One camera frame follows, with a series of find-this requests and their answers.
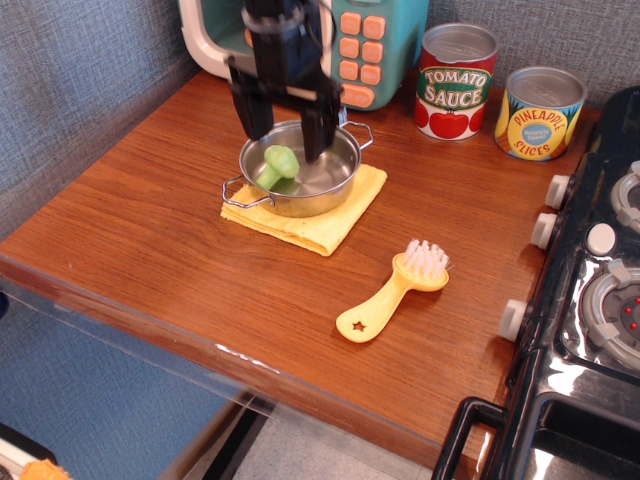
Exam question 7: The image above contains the pineapple slices can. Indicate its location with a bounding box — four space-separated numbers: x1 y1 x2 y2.
494 66 587 161

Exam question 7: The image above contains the tomato sauce can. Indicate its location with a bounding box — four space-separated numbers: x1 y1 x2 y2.
414 23 499 141

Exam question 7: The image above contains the yellow folded cloth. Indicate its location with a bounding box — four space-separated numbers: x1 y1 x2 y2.
220 165 388 257

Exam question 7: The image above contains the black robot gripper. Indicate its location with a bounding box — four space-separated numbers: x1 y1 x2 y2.
226 1 341 162

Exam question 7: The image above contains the yellow dish brush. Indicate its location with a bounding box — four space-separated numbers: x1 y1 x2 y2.
336 239 450 344

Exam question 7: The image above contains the orange fuzzy object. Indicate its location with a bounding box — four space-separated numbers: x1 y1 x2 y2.
19 459 71 480

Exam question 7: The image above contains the black toy stove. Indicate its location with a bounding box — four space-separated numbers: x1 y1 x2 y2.
433 87 639 479

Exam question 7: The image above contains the toy microwave teal and white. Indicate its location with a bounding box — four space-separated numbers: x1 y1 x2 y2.
178 0 430 111

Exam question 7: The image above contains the green toy broccoli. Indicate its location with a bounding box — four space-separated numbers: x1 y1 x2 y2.
255 145 300 190

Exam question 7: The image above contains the stainless steel pot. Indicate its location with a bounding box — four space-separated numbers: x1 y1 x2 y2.
222 120 374 218

